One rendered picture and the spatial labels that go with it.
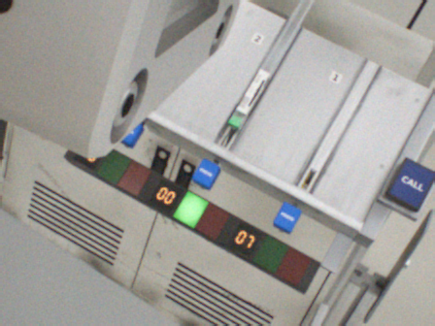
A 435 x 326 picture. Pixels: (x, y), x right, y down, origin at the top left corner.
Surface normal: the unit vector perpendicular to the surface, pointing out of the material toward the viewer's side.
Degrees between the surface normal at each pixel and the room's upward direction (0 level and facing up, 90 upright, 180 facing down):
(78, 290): 0
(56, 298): 0
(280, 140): 43
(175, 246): 90
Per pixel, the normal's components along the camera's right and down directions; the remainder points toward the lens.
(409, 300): 0.30, -0.76
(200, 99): -0.05, -0.25
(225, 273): -0.40, 0.44
